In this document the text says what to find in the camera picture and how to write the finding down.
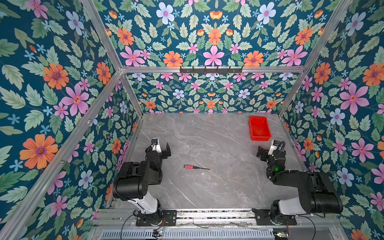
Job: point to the small circuit board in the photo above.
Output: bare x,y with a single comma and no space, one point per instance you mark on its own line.
157,233
281,235

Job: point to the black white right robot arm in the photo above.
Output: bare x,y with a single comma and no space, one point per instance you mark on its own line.
316,194

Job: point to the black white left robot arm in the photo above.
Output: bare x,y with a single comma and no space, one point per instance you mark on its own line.
134,178

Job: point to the small circuit board right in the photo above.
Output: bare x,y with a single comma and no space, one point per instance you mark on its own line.
281,235

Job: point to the red handled screwdriver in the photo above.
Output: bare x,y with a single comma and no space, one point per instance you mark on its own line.
194,167

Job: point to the aluminium mounting rail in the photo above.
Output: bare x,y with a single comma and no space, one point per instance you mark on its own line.
214,224

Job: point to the red plastic bin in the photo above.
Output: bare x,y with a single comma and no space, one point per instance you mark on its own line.
259,129

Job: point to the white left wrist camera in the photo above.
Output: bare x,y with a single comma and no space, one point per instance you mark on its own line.
155,146

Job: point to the black hook rack bracket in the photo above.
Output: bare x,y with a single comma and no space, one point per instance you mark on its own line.
211,70

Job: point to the small circuit board left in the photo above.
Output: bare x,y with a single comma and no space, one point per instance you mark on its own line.
157,233

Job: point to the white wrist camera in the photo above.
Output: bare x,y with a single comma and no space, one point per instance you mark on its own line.
155,146
273,147

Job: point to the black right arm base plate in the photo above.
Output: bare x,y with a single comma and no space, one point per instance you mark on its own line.
266,217

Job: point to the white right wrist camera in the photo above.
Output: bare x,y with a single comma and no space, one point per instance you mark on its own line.
273,147

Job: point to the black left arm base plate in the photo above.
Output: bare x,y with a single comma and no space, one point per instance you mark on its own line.
163,218

